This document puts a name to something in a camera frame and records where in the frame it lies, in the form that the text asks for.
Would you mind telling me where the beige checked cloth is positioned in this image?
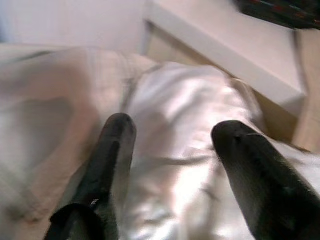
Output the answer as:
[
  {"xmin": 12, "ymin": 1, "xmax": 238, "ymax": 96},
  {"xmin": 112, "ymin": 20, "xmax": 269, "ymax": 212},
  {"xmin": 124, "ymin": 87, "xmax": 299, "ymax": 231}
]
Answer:
[{"xmin": 0, "ymin": 44, "xmax": 161, "ymax": 223}]

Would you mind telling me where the dark patterned fabric item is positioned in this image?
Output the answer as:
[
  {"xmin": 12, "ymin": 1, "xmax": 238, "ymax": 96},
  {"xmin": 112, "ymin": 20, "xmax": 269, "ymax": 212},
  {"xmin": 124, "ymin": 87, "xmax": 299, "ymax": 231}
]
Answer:
[{"xmin": 231, "ymin": 0, "xmax": 320, "ymax": 31}]

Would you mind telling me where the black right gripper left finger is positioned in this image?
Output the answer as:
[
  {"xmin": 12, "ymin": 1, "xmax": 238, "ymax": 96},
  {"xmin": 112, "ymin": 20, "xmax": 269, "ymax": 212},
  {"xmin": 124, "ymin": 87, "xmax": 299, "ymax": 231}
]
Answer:
[{"xmin": 47, "ymin": 112, "xmax": 138, "ymax": 240}]

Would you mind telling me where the white satin garment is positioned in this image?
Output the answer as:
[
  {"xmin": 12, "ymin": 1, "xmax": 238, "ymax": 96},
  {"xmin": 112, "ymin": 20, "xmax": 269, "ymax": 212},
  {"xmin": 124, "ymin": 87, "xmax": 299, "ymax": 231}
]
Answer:
[{"xmin": 113, "ymin": 61, "xmax": 320, "ymax": 240}]

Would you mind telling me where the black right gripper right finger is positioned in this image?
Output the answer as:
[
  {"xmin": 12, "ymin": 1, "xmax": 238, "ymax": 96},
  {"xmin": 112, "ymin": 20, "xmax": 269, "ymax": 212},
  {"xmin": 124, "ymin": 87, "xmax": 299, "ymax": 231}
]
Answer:
[{"xmin": 211, "ymin": 120, "xmax": 320, "ymax": 240}]

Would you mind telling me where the white low table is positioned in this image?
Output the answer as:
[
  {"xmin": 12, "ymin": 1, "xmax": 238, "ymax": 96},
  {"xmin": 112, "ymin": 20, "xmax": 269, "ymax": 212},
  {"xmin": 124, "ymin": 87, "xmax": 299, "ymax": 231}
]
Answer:
[{"xmin": 139, "ymin": 0, "xmax": 310, "ymax": 115}]

